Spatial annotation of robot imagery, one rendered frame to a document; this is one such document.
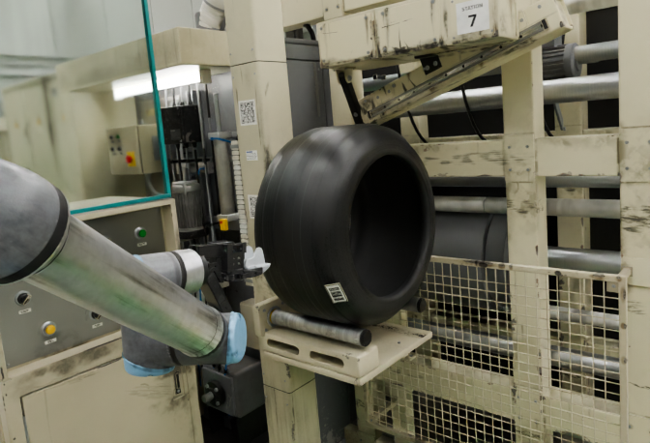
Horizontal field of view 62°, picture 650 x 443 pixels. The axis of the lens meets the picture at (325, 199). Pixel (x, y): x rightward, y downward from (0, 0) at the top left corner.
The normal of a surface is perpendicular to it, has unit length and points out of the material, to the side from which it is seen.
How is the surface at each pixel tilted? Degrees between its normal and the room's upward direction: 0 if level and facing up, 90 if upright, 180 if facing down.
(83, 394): 90
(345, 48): 90
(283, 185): 58
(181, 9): 90
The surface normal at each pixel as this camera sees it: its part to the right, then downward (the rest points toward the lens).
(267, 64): 0.76, 0.02
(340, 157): 0.15, -0.47
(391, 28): -0.65, 0.15
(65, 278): 0.55, 0.67
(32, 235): 0.81, 0.22
